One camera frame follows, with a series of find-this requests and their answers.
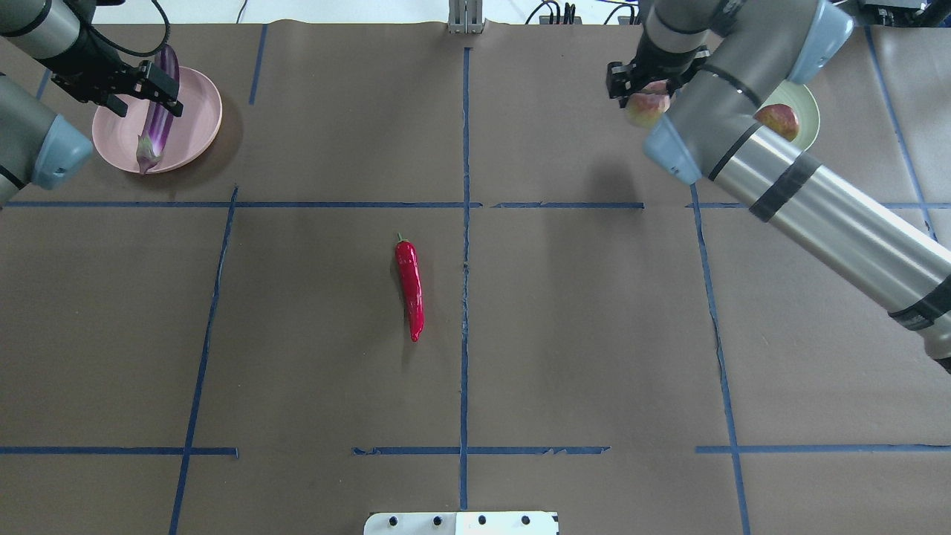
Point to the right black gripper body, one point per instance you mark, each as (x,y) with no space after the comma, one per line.
(658,63)

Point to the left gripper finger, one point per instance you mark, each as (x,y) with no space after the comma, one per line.
(159,83)

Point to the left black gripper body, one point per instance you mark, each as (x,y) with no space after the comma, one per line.
(88,67)

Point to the purple eggplant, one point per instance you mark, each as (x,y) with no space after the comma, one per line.
(158,122)

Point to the pink-green peach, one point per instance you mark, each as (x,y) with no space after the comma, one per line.
(648,105)

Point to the red-yellow pomegranate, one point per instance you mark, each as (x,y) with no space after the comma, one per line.
(781,119)

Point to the red chili pepper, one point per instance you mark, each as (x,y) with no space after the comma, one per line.
(407,260)

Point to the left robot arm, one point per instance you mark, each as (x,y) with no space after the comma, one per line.
(40,147)

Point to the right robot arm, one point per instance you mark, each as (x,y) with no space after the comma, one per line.
(731,55)

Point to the pink plate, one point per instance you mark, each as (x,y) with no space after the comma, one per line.
(116,138)

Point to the light green plate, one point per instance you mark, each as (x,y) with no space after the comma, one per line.
(805,106)

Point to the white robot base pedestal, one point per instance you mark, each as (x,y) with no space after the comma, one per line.
(463,522)

